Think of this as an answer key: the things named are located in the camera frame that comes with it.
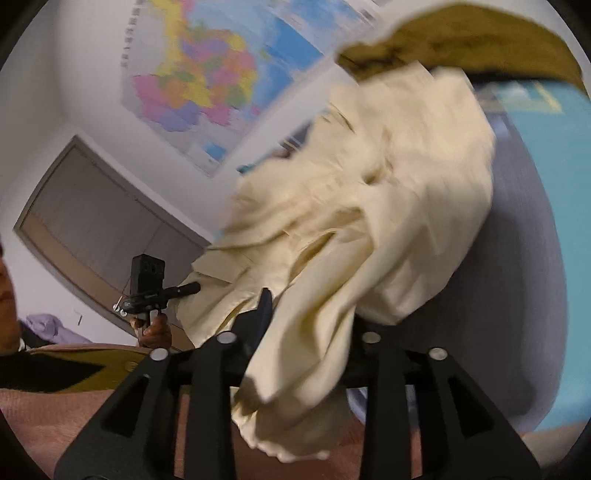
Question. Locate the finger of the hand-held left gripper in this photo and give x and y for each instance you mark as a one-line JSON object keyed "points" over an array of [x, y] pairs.
{"points": [[184, 290]]}

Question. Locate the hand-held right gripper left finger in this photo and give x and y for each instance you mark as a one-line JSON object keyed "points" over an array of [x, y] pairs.
{"points": [[261, 314]]}

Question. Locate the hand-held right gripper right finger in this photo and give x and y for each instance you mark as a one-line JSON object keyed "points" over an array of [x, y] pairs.
{"points": [[371, 364]]}

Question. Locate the cream large cloth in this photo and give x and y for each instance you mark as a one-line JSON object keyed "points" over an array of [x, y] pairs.
{"points": [[369, 207]]}

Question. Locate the pink cloth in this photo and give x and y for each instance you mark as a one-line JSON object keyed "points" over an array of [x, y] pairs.
{"points": [[41, 424]]}

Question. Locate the olive green garment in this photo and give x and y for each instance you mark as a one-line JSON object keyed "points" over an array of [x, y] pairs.
{"points": [[461, 37]]}

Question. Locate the person's left hand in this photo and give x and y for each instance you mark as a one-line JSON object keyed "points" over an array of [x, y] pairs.
{"points": [[157, 332]]}

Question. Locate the grey wooden wardrobe door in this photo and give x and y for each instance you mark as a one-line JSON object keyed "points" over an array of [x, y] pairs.
{"points": [[92, 207]]}

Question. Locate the purple cloth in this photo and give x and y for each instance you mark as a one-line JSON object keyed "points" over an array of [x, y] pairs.
{"points": [[44, 325]]}

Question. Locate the person's black olive top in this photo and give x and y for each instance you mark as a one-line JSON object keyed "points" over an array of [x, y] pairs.
{"points": [[46, 369]]}

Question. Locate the person's face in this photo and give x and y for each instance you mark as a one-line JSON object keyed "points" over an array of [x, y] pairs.
{"points": [[7, 300]]}

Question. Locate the teal grey printed bed sheet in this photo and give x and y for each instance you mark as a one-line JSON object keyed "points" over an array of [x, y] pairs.
{"points": [[531, 230]]}

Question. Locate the colourful wall map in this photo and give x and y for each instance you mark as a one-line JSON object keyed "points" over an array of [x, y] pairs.
{"points": [[207, 78]]}

